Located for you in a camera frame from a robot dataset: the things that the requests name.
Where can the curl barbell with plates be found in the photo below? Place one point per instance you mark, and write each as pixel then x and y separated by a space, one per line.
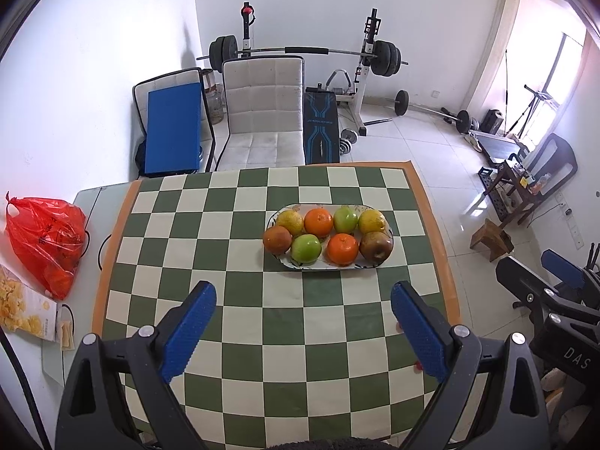
pixel 401 103

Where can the green white checkered tablecloth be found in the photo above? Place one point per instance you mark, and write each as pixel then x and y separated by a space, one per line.
pixel 281 337

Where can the yellow lemon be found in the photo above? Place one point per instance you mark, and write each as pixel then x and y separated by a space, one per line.
pixel 289 221
pixel 372 221

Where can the blue board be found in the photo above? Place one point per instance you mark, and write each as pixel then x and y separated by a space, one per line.
pixel 173 126

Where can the orange drink bottle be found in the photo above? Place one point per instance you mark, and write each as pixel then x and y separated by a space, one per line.
pixel 541 183

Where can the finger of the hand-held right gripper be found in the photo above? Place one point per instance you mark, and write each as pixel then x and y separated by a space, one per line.
pixel 520 281
pixel 565 267

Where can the floral oval plate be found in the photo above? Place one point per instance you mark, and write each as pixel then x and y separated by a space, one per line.
pixel 323 266

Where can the black speaker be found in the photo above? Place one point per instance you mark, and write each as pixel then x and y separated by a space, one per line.
pixel 492 122

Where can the green apple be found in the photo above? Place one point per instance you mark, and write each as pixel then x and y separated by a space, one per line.
pixel 345 219
pixel 306 248

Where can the small wooden stool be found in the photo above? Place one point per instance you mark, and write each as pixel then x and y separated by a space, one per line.
pixel 490 239

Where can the white slipper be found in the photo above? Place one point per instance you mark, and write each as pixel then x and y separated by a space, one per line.
pixel 474 141

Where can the person's dark fleece clothing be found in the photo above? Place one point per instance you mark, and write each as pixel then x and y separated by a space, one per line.
pixel 328 445

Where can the orange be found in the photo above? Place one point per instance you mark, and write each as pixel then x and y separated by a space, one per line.
pixel 342 249
pixel 318 221

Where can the white barbell rack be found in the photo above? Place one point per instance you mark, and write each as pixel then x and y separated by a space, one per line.
pixel 368 61

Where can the black router antennas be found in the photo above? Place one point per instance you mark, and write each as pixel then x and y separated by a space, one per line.
pixel 594 255

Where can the dark wooden side table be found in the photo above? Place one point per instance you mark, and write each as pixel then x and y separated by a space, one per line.
pixel 562 154
pixel 508 183

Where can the black music stand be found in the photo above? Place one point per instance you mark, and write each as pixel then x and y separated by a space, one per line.
pixel 539 96

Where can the small beige packet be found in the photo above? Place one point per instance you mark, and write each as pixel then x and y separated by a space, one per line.
pixel 67 335

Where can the red plastic bag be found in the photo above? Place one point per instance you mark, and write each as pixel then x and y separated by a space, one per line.
pixel 47 239

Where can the barbell with black plates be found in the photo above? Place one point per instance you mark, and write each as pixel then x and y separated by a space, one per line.
pixel 304 50

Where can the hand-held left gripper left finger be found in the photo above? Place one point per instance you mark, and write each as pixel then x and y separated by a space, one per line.
pixel 187 333

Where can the clear glass jar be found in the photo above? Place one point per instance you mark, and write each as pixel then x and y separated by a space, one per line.
pixel 214 101

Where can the small red fruit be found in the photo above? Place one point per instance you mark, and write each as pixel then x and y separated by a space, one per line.
pixel 417 365

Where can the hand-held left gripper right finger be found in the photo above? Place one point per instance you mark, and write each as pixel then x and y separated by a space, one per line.
pixel 419 333

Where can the yellow snack box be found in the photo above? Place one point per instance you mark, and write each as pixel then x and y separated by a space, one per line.
pixel 23 304

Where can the dark red apple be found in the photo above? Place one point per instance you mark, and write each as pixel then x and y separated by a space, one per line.
pixel 376 246

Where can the black blue weight bench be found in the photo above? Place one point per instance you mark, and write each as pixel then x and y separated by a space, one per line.
pixel 321 124

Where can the small dumbbells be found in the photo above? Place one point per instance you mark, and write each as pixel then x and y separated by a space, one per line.
pixel 349 140

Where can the reddish brown apple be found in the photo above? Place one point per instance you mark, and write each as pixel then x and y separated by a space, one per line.
pixel 277 239

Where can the short black bar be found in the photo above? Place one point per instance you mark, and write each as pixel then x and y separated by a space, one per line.
pixel 377 122

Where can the white wall power strip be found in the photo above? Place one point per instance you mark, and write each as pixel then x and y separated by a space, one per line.
pixel 574 225

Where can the black plastic crate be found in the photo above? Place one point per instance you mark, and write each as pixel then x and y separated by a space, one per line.
pixel 487 178

